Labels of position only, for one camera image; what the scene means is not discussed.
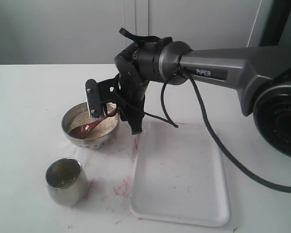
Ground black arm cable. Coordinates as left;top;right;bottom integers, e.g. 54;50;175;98
106;50;291;194

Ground brown wooden spoon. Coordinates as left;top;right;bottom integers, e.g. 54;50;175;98
68;108;117;139

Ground steel rice bowl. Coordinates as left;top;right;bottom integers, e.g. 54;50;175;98
61;102;120;149

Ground small steel cup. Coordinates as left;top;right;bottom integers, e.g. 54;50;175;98
45;158;88;207

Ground white plastic tray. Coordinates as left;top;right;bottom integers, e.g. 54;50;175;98
129;122;230;227

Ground beige grainy food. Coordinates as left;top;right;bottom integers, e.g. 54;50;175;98
68;111;118;139

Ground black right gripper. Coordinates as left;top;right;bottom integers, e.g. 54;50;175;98
97;44;149;135

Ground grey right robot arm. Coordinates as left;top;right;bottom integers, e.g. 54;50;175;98
91;41;291;157

